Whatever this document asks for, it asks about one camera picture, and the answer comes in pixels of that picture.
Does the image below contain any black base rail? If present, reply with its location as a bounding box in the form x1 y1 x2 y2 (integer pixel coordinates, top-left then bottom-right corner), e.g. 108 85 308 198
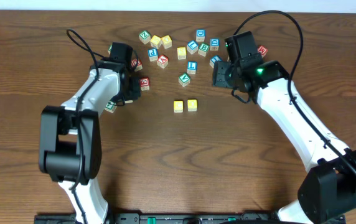
34 212 347 224

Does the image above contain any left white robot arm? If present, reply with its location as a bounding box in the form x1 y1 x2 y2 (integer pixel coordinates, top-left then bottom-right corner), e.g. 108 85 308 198
39 60 139 223

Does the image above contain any blue l block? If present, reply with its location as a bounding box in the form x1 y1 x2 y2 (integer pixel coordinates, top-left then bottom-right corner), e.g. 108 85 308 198
187 40 199 55
187 61 197 74

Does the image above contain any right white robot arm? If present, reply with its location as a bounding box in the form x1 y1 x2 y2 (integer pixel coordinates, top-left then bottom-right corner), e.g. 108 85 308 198
213 61 356 223

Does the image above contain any green 4 block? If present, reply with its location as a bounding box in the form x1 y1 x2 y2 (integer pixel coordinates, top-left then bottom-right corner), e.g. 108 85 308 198
105 101 117 113

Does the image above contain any green Z block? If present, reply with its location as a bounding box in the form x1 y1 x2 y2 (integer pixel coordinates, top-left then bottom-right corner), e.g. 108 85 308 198
139 30 151 45

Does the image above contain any blue d block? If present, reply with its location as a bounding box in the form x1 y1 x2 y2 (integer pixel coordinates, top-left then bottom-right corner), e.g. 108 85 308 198
195 29 205 42
210 38 220 51

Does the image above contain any yellow S block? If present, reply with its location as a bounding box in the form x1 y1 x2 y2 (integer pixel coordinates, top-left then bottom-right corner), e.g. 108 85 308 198
177 47 187 60

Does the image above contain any blue D block right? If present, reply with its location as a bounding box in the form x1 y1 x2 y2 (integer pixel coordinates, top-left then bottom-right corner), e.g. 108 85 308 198
210 38 220 51

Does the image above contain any red U block left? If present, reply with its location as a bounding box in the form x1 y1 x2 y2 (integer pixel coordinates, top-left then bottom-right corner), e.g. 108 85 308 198
131 58 143 72

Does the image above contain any blue I block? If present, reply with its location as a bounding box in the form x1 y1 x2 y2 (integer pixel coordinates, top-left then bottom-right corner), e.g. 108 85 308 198
210 55 222 68

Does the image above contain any green block upper left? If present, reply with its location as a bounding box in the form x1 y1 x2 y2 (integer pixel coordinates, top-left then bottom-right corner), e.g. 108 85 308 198
108 45 112 55

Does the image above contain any green B block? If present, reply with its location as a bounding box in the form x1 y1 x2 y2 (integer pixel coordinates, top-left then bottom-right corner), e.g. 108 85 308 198
198 43 210 57

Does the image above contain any yellow O block top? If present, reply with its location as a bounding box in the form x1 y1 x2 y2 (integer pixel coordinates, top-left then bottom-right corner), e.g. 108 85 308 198
161 35 172 49

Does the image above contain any blue D block top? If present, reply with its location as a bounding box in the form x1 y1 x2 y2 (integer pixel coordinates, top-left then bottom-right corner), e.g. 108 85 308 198
195 29 205 42

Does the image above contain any yellow block beside Z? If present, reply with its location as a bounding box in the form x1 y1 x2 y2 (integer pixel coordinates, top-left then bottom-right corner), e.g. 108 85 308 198
150 35 162 49

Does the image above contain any yellow C block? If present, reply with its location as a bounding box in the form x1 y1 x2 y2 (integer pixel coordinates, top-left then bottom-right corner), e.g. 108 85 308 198
174 100 184 113

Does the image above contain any red A block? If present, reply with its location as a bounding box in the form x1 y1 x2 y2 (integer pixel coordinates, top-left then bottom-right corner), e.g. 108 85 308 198
157 55 169 68

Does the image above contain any red E block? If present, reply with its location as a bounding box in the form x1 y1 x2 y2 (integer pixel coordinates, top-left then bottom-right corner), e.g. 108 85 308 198
139 77 150 91

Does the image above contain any red M block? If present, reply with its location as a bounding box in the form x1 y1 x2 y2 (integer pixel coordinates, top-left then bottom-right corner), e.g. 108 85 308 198
257 45 268 58

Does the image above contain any blue P block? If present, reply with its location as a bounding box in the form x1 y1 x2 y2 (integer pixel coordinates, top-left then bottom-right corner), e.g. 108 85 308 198
148 48 158 62

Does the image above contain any green V block centre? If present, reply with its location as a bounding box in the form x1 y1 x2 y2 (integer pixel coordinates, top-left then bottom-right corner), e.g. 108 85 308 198
179 73 191 87

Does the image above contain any yellow o block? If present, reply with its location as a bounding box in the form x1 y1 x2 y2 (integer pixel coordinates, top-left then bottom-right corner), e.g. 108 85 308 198
161 35 172 49
187 99 198 112

